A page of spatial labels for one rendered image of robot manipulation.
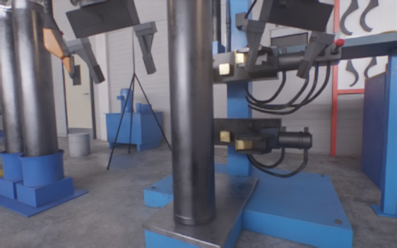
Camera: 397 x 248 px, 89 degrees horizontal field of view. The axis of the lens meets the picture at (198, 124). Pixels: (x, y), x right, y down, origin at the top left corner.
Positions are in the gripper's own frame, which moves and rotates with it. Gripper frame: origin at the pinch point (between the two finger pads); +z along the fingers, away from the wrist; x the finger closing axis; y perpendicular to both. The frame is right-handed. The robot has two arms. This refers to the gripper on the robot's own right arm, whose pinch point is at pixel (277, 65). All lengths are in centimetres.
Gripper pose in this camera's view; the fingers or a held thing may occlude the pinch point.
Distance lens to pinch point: 51.8
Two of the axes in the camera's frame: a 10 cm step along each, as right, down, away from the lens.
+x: 9.8, 0.8, 1.6
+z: -1.5, 8.8, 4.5
